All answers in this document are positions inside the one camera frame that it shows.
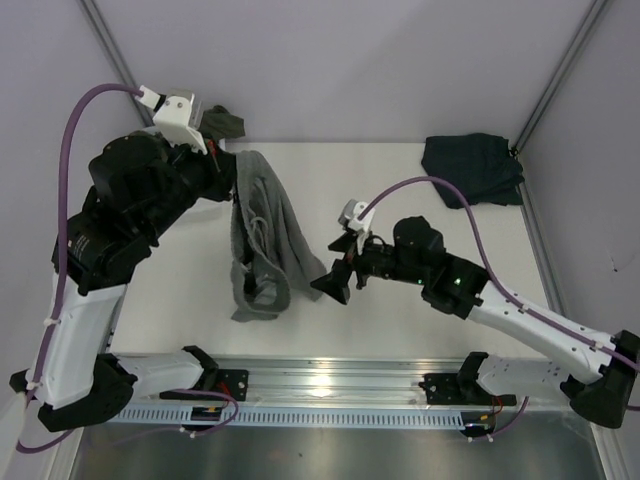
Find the left aluminium corner post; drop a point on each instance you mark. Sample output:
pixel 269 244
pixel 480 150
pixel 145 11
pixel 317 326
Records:
pixel 106 40

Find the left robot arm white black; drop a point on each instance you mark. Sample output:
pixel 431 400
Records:
pixel 141 187

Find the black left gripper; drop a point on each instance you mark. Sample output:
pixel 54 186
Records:
pixel 221 170

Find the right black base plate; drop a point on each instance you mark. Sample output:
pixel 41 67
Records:
pixel 445 389

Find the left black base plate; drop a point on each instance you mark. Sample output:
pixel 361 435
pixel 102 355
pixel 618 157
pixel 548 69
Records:
pixel 230 382

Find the right aluminium corner post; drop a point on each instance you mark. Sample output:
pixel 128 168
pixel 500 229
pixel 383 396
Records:
pixel 571 54

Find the grey shorts with drawstring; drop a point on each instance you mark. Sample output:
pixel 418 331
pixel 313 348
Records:
pixel 271 258

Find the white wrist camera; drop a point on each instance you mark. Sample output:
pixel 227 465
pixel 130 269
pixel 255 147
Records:
pixel 357 216
pixel 176 115

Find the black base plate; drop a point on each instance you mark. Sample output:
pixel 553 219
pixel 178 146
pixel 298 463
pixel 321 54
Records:
pixel 230 382
pixel 445 389

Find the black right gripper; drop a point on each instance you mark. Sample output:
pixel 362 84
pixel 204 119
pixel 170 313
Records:
pixel 335 283

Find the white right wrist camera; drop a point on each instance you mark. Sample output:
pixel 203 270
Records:
pixel 357 216

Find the slotted grey cable duct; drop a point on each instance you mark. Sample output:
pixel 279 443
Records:
pixel 183 415

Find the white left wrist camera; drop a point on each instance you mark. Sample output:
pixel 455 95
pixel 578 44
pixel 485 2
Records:
pixel 176 115

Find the dark navy shorts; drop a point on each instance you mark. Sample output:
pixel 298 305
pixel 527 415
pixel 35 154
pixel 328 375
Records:
pixel 481 166

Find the aluminium corner post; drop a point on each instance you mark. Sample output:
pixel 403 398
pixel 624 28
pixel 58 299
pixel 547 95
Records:
pixel 571 54
pixel 106 40

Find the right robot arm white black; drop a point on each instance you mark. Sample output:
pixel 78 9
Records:
pixel 590 371

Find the olive green shorts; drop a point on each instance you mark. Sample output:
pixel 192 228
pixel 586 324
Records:
pixel 218 123

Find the aluminium mounting rail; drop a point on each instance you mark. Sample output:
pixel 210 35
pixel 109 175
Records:
pixel 334 383

